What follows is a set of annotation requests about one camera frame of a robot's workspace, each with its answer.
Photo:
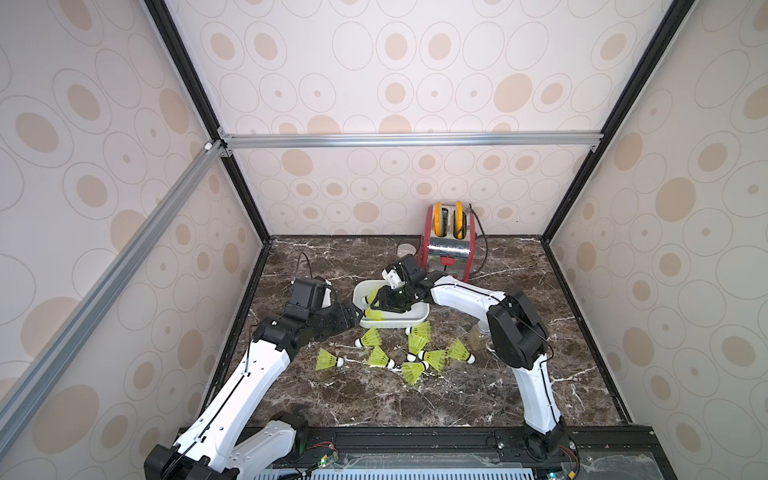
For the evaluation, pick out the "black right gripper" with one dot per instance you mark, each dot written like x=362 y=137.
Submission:
x=393 y=297

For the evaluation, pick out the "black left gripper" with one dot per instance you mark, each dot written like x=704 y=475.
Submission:
x=345 y=316

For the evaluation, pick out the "green shuttlecock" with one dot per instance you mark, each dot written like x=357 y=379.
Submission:
x=436 y=359
x=326 y=361
x=422 y=329
x=374 y=315
x=416 y=344
x=378 y=358
x=411 y=372
x=458 y=351
x=370 y=339
x=372 y=298

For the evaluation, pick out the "white plastic storage box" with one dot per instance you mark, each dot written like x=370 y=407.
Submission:
x=416 y=314

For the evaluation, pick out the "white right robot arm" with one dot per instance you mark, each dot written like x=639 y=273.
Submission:
x=519 y=340

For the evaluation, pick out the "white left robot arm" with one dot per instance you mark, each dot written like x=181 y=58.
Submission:
x=240 y=384

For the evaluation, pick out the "clear jar with white lid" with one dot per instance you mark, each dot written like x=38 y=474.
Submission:
x=404 y=249

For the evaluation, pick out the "red silver toaster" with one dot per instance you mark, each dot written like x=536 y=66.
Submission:
x=448 y=240

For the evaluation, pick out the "small jar with grey lid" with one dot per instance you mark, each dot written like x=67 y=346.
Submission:
x=478 y=337

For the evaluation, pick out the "silver aluminium crossbar back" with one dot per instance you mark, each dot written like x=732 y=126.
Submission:
x=381 y=140

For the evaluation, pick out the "silver aluminium crossbar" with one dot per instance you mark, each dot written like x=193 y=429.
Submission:
x=381 y=140
x=27 y=396

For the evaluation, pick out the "silver aluminium crossbar left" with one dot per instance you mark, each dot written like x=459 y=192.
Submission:
x=27 y=396

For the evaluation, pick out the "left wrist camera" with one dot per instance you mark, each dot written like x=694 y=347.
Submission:
x=309 y=297

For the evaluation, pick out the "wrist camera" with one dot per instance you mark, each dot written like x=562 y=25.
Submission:
x=309 y=297
x=405 y=271

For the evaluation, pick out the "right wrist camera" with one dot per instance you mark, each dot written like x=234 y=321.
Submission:
x=405 y=271

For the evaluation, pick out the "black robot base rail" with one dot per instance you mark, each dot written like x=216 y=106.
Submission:
x=613 y=452

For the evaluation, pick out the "black corner frame post left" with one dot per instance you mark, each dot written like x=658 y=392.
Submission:
x=161 y=16

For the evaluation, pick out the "black corner frame post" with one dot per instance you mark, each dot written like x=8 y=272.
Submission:
x=662 y=37
x=161 y=16

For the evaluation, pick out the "black corner frame post right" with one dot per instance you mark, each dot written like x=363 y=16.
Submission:
x=662 y=37

